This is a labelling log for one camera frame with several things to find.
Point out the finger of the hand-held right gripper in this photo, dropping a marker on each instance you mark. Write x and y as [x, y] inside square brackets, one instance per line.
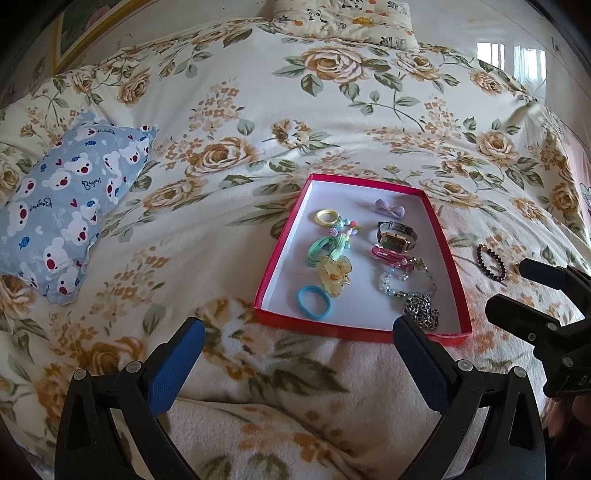
[521, 318]
[554, 274]

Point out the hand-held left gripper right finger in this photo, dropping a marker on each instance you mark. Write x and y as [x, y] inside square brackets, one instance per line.
[425, 364]

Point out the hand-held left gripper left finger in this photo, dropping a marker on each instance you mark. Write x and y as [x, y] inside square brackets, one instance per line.
[178, 364]

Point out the red cardboard box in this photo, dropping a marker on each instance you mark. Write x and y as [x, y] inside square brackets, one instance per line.
[351, 203]

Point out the pink hair clip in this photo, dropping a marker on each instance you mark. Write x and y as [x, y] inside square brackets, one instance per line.
[383, 254]

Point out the yellow flower claw clip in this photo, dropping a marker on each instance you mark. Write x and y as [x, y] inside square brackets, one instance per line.
[334, 277]

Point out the purple bow hair clip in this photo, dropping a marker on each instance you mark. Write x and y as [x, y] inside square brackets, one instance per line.
[390, 208]

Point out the blue bear print pillow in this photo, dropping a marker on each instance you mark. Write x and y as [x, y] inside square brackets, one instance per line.
[69, 194]

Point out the floral blanket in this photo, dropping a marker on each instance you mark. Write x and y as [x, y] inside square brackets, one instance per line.
[231, 115]

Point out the panda print pillow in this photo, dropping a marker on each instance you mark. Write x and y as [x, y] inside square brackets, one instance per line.
[346, 23]

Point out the gold framed picture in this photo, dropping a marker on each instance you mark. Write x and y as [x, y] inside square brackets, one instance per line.
[92, 32]

